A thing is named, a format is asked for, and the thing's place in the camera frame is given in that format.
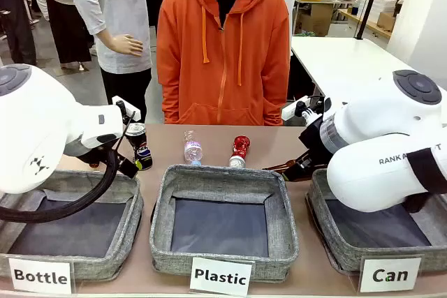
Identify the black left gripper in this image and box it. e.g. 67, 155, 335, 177
78, 144, 140, 179

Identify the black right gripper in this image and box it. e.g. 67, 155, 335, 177
298, 117, 333, 174

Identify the black Pepsi can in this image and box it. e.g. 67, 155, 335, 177
124, 122, 154, 172

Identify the grey fabric basket Plastic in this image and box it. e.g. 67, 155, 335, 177
149, 163, 300, 283

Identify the grey fabric basket Bottle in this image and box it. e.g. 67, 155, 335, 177
0, 168, 145, 282

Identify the grey fabric basket Can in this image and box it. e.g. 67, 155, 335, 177
305, 167, 447, 276

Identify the white sign Can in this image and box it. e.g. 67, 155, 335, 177
358, 257, 423, 294

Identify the white power strip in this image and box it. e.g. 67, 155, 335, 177
281, 95, 311, 121

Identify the brown glass bottle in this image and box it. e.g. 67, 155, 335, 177
263, 158, 315, 184

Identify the clear plastic bottle pink label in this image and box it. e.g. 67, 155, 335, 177
183, 130, 205, 167

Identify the red crushed plastic bottle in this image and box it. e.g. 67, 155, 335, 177
228, 135, 252, 169

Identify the white table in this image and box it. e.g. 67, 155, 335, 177
290, 35, 447, 103

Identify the cardboard box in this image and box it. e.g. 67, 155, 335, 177
295, 3, 335, 37

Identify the person in orange hoodie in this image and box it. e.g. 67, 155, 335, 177
156, 0, 292, 127

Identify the white sign Bottle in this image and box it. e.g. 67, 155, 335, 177
7, 258, 73, 295

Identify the white sign Plastic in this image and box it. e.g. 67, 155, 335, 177
189, 257, 255, 297

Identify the person in black skirt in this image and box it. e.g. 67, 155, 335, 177
34, 0, 94, 66

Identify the mannequin in white shirt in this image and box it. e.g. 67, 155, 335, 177
71, 0, 153, 117

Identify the person in dark clothes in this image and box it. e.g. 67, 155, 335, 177
0, 0, 38, 67

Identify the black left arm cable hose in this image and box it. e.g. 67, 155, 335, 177
0, 111, 138, 224

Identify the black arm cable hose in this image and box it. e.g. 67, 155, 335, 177
404, 147, 447, 214
0, 111, 138, 224

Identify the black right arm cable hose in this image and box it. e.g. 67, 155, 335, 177
404, 147, 447, 214

